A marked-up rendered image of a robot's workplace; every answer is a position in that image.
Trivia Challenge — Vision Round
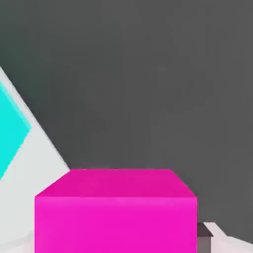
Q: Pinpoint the large cyan box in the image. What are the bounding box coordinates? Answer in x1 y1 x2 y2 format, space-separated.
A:
0 81 32 181

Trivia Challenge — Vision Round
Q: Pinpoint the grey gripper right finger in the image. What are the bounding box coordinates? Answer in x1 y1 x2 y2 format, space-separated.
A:
197 221 253 253

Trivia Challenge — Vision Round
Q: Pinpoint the small magenta cube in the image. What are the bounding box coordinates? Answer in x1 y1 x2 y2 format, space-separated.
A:
34 169 198 253

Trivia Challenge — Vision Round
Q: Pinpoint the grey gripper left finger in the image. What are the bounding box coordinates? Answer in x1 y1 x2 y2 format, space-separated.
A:
0 231 36 253

